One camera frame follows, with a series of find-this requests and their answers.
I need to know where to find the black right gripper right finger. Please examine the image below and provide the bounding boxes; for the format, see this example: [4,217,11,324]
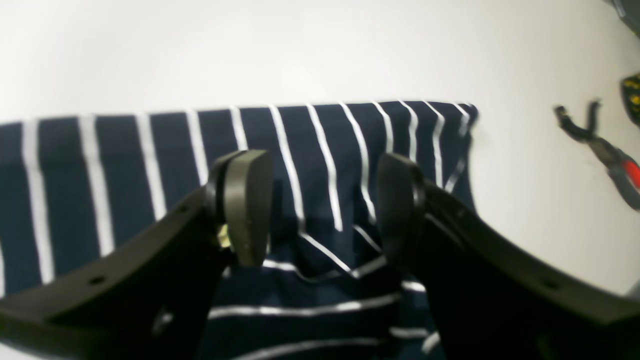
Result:
[375,153,640,360]

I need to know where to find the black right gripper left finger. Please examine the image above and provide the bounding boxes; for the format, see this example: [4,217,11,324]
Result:
[0,149,274,360]

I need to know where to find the navy white striped T-shirt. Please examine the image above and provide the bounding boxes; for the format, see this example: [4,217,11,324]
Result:
[1,100,478,360]

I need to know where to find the black red pliers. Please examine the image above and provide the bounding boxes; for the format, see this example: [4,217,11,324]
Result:
[553,98,640,212]

